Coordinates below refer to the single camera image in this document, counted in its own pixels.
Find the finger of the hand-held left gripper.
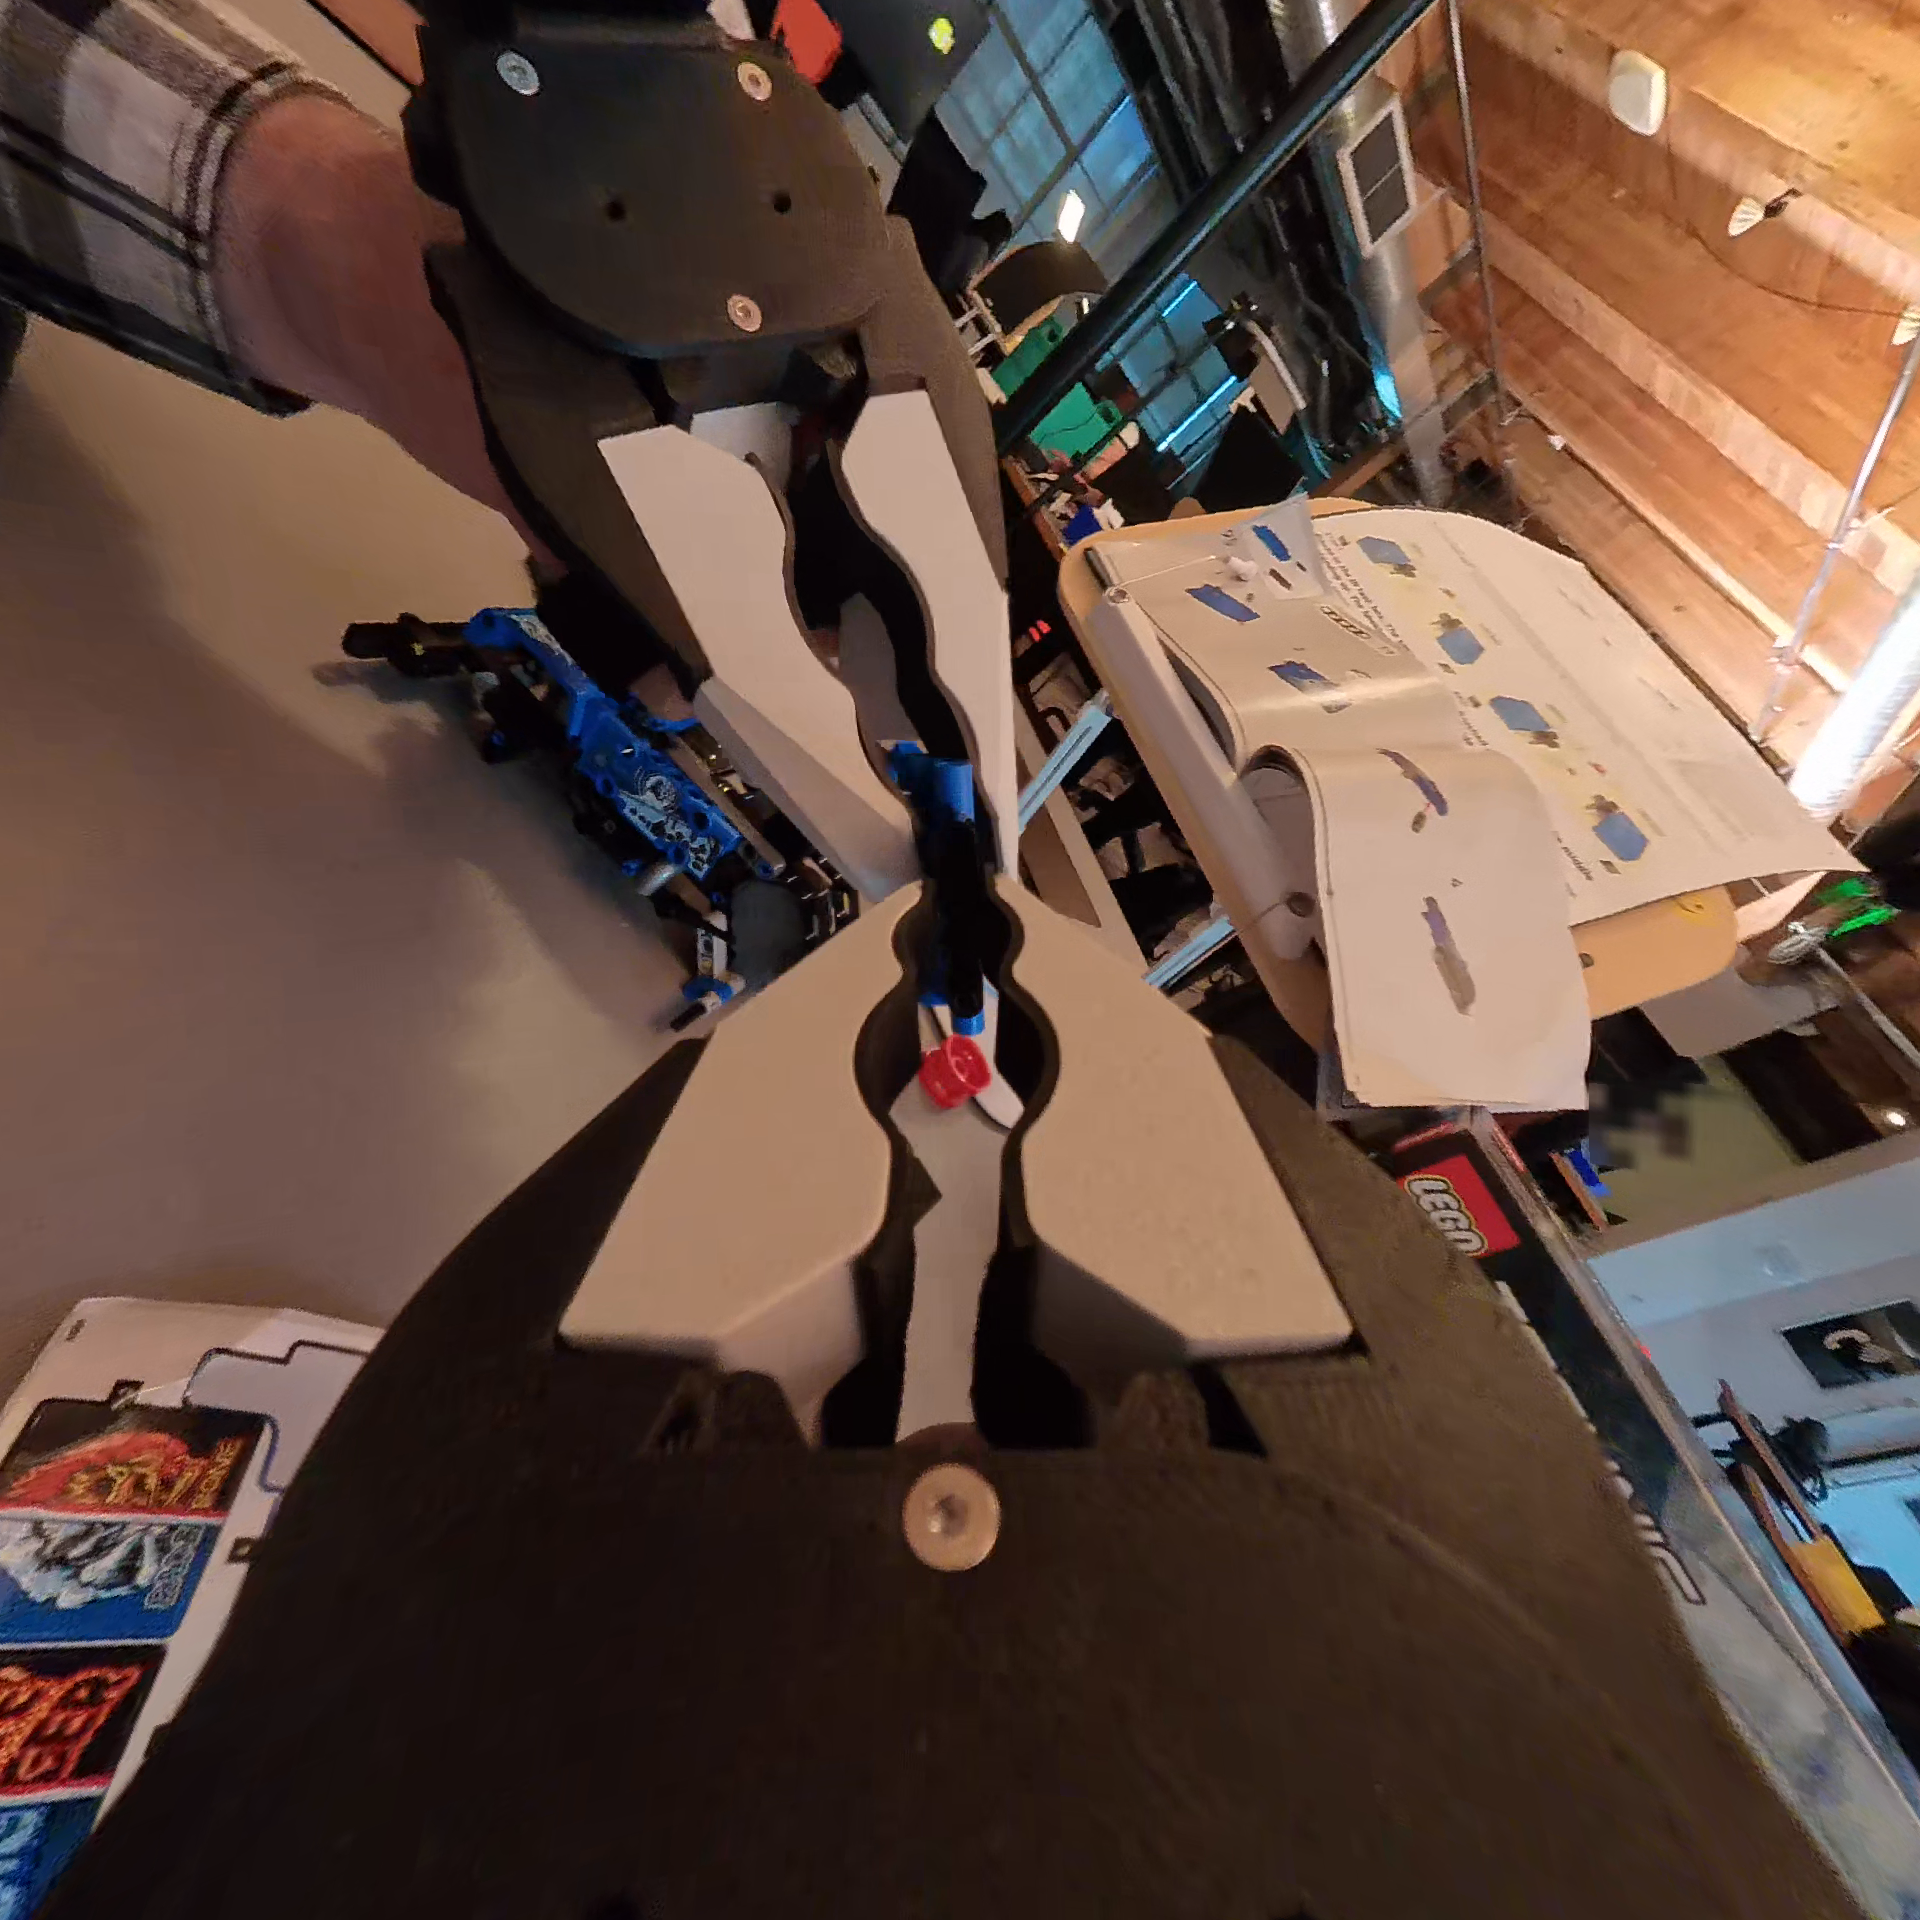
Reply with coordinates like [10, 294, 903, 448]
[596, 424, 922, 910]
[838, 386, 1024, 887]

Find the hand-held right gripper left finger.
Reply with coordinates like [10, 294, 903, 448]
[558, 886, 942, 1446]

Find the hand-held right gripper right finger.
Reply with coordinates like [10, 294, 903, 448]
[971, 886, 1355, 1446]

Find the instruction booklet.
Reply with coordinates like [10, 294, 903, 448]
[1089, 503, 1593, 1113]

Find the blue printed curved panel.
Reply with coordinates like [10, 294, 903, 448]
[886, 744, 1003, 1046]

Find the person's left forearm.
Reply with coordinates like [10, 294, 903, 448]
[0, 0, 361, 415]

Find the grey desk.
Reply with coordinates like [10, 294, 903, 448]
[0, 315, 1144, 1396]

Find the person's left hand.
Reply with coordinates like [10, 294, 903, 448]
[222, 103, 566, 587]

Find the dark toy set box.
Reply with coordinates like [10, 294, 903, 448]
[1382, 1118, 1906, 1847]

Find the white book stand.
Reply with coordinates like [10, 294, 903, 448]
[892, 503, 1743, 1127]

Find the black support pole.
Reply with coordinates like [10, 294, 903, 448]
[990, 0, 1443, 452]

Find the large printed instruction sheet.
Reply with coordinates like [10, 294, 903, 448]
[1320, 510, 1863, 918]

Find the colourful sticker sheet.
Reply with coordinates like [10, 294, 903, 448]
[0, 1297, 385, 1920]

